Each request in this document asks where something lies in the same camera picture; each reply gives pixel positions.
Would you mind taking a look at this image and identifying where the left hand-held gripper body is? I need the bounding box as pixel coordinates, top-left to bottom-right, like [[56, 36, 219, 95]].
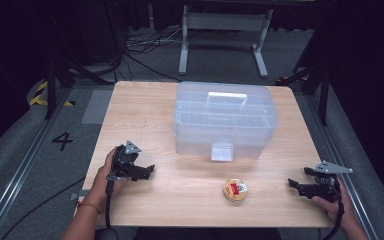
[[110, 140, 143, 183]]

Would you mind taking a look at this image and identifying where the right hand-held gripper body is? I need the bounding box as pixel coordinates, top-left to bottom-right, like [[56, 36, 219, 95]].
[[308, 160, 354, 204]]

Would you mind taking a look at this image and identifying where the round tin with red label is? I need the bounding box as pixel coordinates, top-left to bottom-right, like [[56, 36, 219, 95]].
[[222, 178, 249, 205]]

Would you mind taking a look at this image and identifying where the clear plastic storage box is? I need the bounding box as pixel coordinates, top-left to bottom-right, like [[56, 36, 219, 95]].
[[172, 80, 279, 163]]

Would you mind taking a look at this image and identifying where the person's right hand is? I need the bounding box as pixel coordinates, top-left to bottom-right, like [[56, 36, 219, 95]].
[[311, 179, 353, 225]]

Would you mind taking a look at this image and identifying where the person's left hand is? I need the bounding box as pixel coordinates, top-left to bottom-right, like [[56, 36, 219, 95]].
[[89, 146, 130, 205]]

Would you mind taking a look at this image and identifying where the black tripod stand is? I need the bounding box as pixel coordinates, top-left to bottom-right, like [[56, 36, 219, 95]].
[[275, 63, 331, 127], [44, 54, 115, 120]]

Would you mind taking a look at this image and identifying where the grey metal stand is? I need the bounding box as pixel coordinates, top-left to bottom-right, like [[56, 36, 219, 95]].
[[178, 4, 275, 79]]

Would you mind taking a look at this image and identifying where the aluminium floor rail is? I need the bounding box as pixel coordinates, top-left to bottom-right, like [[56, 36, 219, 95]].
[[0, 87, 72, 240], [304, 93, 379, 233]]

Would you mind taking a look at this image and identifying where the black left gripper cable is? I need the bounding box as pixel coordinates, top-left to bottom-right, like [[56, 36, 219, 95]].
[[103, 176, 117, 231]]

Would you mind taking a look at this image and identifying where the small grey table bracket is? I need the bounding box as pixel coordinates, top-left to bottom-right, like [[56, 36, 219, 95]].
[[69, 188, 92, 202]]

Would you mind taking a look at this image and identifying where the thin gold bracelet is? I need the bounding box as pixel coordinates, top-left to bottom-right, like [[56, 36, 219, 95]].
[[77, 201, 103, 215]]

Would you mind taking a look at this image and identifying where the black floor cable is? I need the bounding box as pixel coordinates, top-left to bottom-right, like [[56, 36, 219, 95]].
[[0, 176, 86, 240]]

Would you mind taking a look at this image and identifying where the bundle of floor cables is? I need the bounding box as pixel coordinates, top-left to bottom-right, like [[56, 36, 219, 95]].
[[123, 27, 184, 55]]

